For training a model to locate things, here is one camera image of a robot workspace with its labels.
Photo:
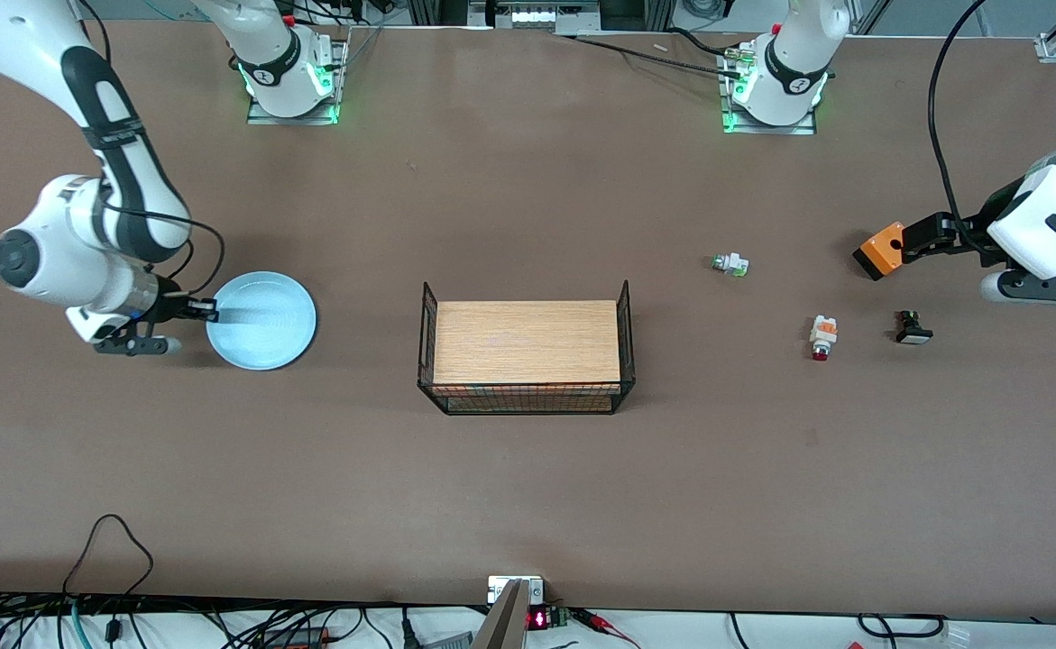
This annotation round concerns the grey camera support bar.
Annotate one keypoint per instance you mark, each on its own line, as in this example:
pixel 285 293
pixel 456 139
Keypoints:
pixel 502 626

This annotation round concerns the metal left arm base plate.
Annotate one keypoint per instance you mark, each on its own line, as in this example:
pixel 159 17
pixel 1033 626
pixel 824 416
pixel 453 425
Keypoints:
pixel 798 129

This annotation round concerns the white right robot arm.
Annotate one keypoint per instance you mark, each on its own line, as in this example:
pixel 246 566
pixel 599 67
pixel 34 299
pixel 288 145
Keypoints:
pixel 4 36

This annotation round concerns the light blue round plate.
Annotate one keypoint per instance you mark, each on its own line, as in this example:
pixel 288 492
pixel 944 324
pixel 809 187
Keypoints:
pixel 266 333

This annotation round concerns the red digit display module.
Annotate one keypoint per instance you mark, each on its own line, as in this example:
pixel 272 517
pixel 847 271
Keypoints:
pixel 541 618

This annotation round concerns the black button with white cap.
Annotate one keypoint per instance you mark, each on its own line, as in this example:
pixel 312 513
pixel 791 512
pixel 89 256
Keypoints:
pixel 913 332

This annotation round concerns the red push button switch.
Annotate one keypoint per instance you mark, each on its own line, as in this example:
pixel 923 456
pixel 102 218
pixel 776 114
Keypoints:
pixel 823 335

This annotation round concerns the red clip lead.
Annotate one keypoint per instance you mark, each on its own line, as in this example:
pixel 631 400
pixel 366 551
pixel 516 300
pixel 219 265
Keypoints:
pixel 604 624

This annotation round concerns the metal rack device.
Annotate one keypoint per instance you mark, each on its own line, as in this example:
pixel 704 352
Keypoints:
pixel 537 16

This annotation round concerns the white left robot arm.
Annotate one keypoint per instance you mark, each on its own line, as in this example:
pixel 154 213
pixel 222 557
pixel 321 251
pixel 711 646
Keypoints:
pixel 794 54

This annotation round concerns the green push button switch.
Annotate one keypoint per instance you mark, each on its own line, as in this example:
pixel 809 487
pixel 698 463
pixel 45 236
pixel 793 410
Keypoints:
pixel 733 265

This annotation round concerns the aluminium frame profile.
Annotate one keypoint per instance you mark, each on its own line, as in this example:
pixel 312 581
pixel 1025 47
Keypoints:
pixel 1052 47

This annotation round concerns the black power adapter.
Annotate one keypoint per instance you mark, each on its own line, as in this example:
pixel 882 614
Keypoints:
pixel 298 636

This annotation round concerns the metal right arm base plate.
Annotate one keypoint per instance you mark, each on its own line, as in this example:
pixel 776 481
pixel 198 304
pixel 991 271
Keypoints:
pixel 261 115

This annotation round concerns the orange button enclosure box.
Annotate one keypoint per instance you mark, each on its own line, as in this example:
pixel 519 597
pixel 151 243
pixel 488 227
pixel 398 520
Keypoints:
pixel 879 254

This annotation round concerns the wooden board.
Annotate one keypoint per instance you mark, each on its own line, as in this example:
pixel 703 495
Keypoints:
pixel 528 342

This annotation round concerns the silver camera mount bracket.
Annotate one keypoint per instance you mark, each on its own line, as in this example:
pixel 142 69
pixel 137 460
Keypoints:
pixel 500 588

